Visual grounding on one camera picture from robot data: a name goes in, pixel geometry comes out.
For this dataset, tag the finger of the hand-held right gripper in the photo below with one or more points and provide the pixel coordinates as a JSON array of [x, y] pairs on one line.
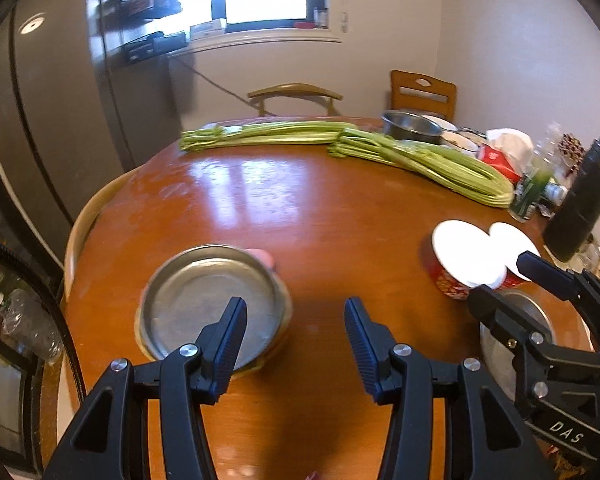
[[495, 310], [545, 270]]

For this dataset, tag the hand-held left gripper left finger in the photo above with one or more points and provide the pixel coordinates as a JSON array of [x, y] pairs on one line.
[[230, 345]]

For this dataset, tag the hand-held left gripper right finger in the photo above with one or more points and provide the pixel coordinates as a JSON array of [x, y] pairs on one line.
[[362, 350]]

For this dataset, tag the large steel bowl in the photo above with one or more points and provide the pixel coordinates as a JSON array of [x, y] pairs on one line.
[[495, 350]]

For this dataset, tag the round metal plate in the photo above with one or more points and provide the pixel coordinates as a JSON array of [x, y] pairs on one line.
[[195, 290]]

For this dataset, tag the pink plastic bowl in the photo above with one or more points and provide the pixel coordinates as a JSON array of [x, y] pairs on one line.
[[265, 258]]

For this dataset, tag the clear glass jar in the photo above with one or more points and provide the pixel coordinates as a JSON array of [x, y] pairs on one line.
[[591, 255]]

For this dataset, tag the black thermos flask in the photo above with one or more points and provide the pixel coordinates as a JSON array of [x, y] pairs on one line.
[[575, 210]]

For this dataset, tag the glass bottle with green label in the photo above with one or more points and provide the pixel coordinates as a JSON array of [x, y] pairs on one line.
[[527, 195]]

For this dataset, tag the small seasoning bottle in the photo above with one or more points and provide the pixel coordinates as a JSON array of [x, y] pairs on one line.
[[557, 193]]

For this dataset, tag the brown speckled bundle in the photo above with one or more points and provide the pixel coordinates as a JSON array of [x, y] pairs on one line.
[[572, 152]]

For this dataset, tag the red tissue pack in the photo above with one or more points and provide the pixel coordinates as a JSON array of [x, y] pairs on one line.
[[500, 155]]

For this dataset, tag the white ceramic bowl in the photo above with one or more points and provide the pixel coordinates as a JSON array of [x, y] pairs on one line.
[[442, 122], [462, 142]]

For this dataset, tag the celery bunch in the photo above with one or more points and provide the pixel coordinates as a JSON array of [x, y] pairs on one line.
[[430, 165], [270, 135]]

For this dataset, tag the light wooden chair back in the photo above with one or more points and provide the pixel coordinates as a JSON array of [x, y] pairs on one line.
[[82, 220]]

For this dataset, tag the small steel pot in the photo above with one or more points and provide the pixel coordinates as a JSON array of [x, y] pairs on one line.
[[410, 130]]

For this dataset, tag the straight-back wooden chair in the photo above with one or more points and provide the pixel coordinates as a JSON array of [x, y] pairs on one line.
[[405, 90]]

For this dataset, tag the curved wooden chair back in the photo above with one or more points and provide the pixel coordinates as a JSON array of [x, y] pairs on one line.
[[295, 91]]

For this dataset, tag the grey refrigerator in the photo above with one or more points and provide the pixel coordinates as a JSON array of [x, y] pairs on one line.
[[55, 110]]

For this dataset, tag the flat box on windowsill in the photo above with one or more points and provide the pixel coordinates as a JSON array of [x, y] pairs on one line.
[[207, 28]]

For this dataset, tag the small red windowsill item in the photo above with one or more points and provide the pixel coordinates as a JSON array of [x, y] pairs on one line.
[[304, 24]]

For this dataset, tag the small jar on windowsill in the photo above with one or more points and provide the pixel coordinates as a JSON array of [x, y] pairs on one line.
[[322, 16]]

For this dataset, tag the white wall switch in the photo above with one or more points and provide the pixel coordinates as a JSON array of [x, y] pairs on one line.
[[346, 22]]

